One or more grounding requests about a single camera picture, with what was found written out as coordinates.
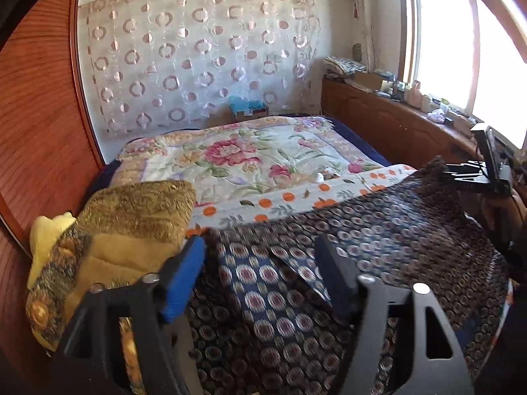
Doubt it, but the wooden sideboard cabinet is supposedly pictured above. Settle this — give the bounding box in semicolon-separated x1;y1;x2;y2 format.
321;78;527;198

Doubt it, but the bundled pale window curtain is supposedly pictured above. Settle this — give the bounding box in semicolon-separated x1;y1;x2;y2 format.
350;0;377;70

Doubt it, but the pink bottle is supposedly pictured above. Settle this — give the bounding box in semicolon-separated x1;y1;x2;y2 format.
407;80;425;110

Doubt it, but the floral bedspread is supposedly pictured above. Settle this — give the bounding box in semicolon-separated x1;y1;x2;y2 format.
117;115;388;210

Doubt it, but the teal box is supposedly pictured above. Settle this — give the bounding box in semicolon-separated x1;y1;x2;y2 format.
228;95;270;123

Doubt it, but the orange fruit print sheet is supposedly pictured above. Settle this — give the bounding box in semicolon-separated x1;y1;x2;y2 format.
185;164;416;239

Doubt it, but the sheer circle print curtain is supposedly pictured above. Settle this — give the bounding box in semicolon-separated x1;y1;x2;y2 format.
78;0;322;138

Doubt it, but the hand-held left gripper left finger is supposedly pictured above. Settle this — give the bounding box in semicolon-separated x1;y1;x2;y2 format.
49;235;207;395

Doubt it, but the slatted wooden wardrobe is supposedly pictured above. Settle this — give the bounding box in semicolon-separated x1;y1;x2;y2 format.
0;0;108;395

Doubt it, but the folded patterned cloth stack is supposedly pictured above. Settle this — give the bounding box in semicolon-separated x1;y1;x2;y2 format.
323;55;367;79

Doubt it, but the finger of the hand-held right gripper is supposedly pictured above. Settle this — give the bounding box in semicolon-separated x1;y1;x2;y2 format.
442;160;495;186

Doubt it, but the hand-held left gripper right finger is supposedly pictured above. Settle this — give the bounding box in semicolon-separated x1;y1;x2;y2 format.
315;234;474;395

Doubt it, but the cardboard box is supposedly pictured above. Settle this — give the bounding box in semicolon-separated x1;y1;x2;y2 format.
346;71;385;91

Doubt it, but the navy circle print shirt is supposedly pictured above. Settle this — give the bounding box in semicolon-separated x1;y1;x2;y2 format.
185;156;515;395

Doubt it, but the gold brown patterned cloth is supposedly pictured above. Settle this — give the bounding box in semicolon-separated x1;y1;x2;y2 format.
25;179;198;350

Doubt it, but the wooden framed window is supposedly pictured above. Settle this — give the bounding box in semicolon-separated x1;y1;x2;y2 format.
397;0;527;149

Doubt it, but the yellow pillow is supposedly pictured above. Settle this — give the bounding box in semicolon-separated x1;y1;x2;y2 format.
27;212;77;289

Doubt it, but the person's right hand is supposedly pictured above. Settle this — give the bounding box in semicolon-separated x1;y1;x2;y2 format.
480;195;527;256

